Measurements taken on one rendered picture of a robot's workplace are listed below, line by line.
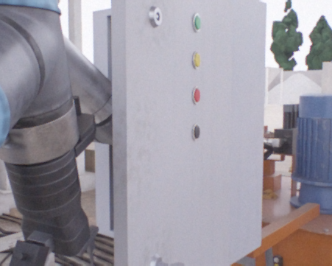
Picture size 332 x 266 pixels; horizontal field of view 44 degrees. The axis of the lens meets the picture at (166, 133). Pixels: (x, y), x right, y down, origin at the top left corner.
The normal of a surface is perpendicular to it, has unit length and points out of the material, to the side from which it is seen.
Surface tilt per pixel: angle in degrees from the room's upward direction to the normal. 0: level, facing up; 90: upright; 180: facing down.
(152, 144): 90
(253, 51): 90
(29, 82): 92
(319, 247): 90
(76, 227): 79
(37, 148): 113
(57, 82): 98
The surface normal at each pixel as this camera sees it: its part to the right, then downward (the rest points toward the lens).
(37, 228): -0.34, 0.43
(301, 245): -0.57, 0.08
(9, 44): 0.78, -0.51
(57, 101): 0.84, 0.25
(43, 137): 0.54, 0.41
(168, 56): 0.89, 0.04
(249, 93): 0.77, 0.06
